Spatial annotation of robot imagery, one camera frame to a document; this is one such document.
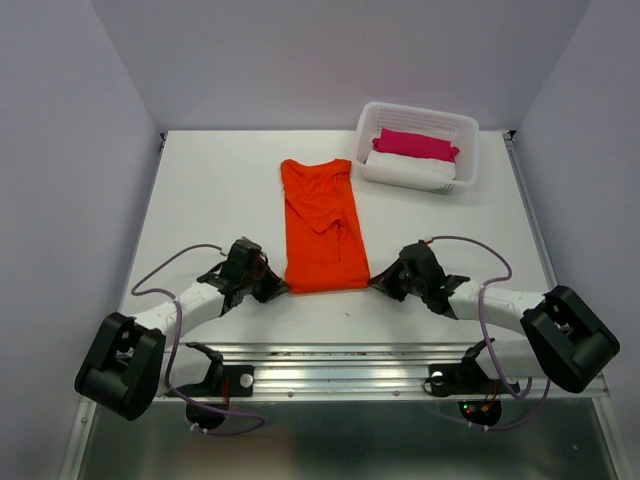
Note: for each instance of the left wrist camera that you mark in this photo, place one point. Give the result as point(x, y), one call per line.
point(243, 259)

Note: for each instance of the white plastic basket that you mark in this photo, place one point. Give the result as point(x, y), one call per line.
point(462, 131)

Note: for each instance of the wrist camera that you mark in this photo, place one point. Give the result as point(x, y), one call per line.
point(420, 262)
point(243, 259)

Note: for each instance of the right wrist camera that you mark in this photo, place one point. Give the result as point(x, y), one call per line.
point(420, 262)

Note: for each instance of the pink rolled t shirt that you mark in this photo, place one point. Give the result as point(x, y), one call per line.
point(414, 145)

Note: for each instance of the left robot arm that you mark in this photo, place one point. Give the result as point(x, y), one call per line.
point(134, 359)

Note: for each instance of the orange t shirt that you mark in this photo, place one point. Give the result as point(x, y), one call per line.
point(324, 246)

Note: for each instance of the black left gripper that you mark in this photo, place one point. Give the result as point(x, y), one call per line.
point(273, 285)

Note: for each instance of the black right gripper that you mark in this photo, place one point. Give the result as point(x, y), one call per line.
point(382, 281)

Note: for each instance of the white rolled t shirt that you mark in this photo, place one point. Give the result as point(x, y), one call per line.
point(440, 169)

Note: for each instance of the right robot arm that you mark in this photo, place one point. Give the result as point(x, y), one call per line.
point(559, 336)

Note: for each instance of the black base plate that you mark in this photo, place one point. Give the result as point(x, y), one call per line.
point(448, 379)
point(240, 382)

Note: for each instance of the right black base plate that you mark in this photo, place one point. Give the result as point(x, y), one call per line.
point(448, 379)

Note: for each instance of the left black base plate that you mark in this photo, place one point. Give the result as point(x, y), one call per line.
point(240, 382)

